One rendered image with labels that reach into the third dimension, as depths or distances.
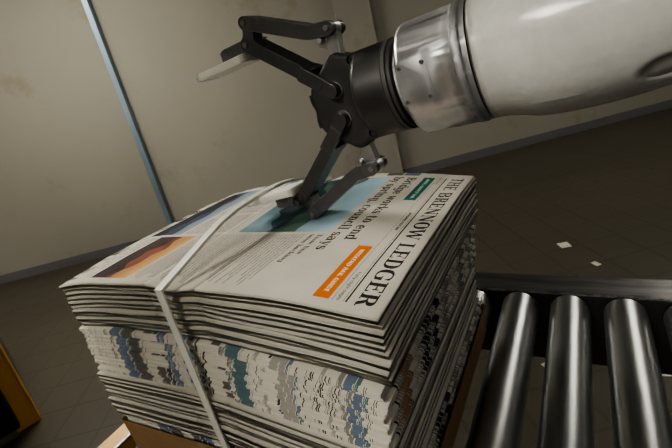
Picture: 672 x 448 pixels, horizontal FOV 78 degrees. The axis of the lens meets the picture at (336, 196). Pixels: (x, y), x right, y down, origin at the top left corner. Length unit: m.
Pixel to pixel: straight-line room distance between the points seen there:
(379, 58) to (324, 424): 0.28
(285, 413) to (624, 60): 0.34
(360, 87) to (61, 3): 4.08
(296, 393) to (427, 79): 0.25
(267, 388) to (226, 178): 3.73
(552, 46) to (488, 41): 0.04
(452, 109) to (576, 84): 0.08
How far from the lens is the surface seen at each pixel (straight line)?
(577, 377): 0.56
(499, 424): 0.51
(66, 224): 4.63
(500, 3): 0.30
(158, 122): 4.10
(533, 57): 0.29
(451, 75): 0.30
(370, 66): 0.33
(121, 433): 0.64
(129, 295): 0.44
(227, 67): 0.44
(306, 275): 0.32
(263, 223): 0.46
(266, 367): 0.35
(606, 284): 0.71
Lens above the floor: 1.18
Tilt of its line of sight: 17 degrees down
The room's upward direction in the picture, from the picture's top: 14 degrees counter-clockwise
